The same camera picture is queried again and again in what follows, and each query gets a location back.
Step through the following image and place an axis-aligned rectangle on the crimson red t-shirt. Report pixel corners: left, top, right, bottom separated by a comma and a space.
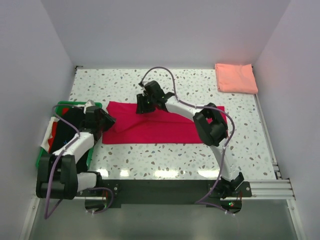
102, 101, 202, 145

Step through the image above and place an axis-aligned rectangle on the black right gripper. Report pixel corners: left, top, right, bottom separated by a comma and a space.
136, 92, 156, 114

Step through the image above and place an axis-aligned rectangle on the folded salmon pink t-shirt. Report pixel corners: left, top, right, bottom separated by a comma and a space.
214, 63, 258, 95

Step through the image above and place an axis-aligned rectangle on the black mounting base plate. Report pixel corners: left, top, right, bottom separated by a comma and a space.
78, 180, 253, 213

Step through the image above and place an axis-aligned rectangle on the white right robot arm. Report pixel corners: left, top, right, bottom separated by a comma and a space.
136, 80, 244, 197

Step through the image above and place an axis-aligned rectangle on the black t-shirt with logo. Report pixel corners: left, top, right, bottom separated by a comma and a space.
48, 106, 95, 173

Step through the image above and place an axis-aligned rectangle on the aluminium frame rail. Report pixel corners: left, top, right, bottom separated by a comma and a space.
249, 179, 296, 200

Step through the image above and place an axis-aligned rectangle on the green plastic bin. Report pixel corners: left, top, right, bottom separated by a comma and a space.
36, 100, 104, 169

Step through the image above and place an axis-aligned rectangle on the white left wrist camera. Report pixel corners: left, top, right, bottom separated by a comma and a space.
84, 99, 96, 108

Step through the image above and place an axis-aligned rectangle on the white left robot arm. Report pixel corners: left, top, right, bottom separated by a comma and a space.
35, 105, 116, 200

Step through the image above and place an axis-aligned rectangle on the red and white t-shirt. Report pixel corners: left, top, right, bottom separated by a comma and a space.
40, 102, 88, 152

